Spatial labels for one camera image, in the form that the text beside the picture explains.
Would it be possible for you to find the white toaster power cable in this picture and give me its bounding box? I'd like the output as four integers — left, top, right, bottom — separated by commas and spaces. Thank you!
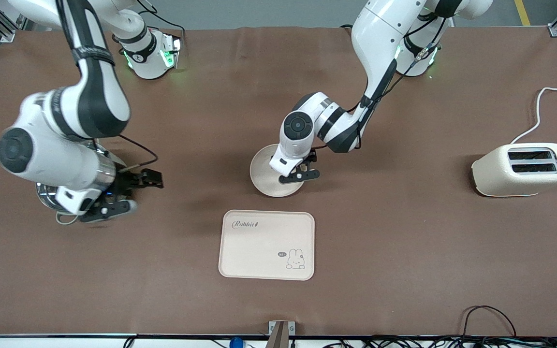
510, 85, 557, 145

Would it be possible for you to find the black cable bundle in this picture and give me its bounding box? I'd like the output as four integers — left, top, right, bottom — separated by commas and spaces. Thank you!
322, 335, 557, 348

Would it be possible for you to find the cream two-slot toaster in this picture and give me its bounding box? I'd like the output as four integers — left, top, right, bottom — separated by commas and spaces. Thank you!
471, 143, 557, 197

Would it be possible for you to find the black looped cable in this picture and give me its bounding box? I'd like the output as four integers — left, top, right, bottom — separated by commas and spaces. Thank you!
461, 305, 518, 348

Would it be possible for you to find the brown table mat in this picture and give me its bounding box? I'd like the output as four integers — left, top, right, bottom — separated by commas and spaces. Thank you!
0, 24, 557, 336

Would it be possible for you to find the beige round plate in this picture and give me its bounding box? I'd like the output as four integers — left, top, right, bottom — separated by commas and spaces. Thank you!
249, 144, 308, 198

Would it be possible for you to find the black right arm base cable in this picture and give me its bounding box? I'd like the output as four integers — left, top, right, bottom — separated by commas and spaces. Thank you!
136, 0, 186, 37

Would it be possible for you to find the glass pot lid with knob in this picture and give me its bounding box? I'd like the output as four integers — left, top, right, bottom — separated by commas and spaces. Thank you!
36, 183, 59, 209

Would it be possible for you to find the steel electric cooking pot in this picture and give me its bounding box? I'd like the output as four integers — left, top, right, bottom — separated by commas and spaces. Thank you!
36, 147, 136, 226

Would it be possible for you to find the beige rabbit print tray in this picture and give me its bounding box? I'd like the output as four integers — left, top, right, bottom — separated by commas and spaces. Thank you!
218, 209, 316, 281

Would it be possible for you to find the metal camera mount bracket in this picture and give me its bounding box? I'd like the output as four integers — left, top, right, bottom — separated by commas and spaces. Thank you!
268, 320, 295, 348

